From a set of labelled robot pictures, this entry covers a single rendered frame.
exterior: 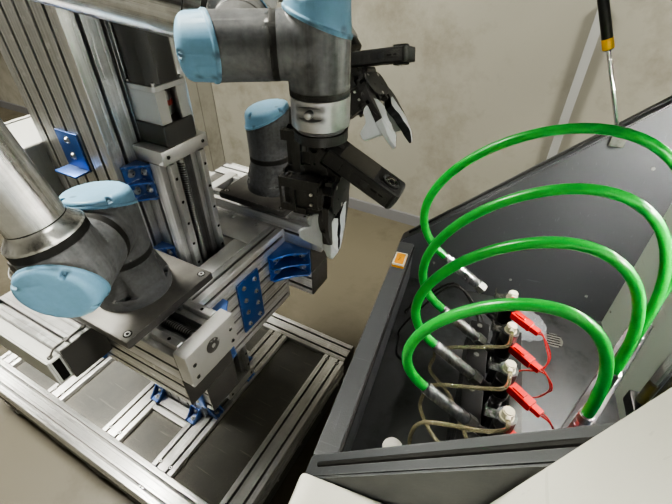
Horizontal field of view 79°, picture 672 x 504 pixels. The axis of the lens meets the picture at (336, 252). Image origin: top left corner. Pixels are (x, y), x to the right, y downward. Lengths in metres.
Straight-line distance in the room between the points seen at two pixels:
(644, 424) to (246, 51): 0.49
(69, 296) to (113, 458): 1.06
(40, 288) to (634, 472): 0.70
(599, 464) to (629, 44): 2.10
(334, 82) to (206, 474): 1.35
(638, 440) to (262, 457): 1.29
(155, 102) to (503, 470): 0.85
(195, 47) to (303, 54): 0.11
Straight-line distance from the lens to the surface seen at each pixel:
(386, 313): 0.93
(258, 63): 0.50
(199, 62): 0.51
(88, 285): 0.69
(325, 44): 0.49
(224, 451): 1.61
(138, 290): 0.87
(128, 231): 0.80
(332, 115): 0.51
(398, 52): 0.78
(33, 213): 0.68
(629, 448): 0.41
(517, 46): 2.40
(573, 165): 1.01
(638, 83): 2.41
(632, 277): 0.56
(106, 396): 1.89
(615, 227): 1.09
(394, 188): 0.54
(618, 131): 0.65
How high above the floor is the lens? 1.62
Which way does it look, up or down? 38 degrees down
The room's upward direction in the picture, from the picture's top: straight up
